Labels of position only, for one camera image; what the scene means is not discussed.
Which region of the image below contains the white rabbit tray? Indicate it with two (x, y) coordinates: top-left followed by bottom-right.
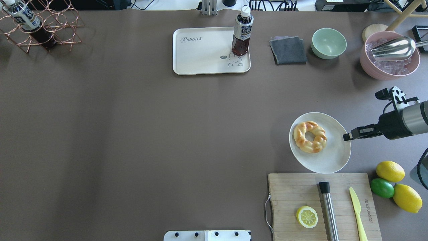
(172, 26), (251, 75)

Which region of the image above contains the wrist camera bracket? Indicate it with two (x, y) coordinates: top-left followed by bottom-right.
(375, 86), (419, 114)

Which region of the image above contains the copper wire bottle rack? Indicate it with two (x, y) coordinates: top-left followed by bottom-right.
(1, 0), (85, 53)

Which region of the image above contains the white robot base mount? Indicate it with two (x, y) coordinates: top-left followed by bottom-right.
(164, 229), (252, 241)

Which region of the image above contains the yellow lemon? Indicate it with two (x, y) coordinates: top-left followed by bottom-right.
(393, 184), (423, 213)
(376, 161), (405, 182)

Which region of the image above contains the green bowl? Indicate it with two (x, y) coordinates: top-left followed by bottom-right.
(311, 28), (347, 60)

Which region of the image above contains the metal ice scoop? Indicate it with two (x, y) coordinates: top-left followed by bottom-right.
(370, 36), (428, 61)

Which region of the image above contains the grey folded cloth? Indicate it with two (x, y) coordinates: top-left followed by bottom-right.
(269, 36), (307, 65)

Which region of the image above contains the yellow plastic knife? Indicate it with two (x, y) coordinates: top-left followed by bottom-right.
(349, 187), (368, 241)

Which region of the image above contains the lemon half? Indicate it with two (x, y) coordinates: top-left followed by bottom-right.
(296, 206), (318, 229)

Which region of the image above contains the white round plate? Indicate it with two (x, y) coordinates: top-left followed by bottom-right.
(289, 112), (351, 174)

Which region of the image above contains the tea bottle on tray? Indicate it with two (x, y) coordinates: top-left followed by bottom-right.
(231, 5), (254, 56)

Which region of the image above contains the green lime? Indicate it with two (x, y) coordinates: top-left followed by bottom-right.
(370, 177), (395, 198)

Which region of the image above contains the steel muddler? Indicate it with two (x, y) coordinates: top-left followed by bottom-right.
(318, 181), (339, 241)

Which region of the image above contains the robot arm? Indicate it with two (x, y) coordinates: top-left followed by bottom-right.
(343, 101), (428, 141)

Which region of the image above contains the pink bowl of ice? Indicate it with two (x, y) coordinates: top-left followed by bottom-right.
(360, 31), (420, 80)

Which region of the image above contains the tea bottle in rack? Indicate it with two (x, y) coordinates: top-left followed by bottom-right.
(2, 0), (57, 49)

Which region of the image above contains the round wooden coaster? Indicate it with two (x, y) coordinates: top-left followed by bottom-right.
(362, 23), (389, 42)

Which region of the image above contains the bamboo cutting board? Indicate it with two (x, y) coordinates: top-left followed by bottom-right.
(269, 173), (382, 241)

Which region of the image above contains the braided donut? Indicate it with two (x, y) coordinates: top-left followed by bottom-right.
(293, 121), (327, 154)

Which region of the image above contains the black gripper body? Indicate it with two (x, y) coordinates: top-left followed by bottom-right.
(375, 111), (413, 140)

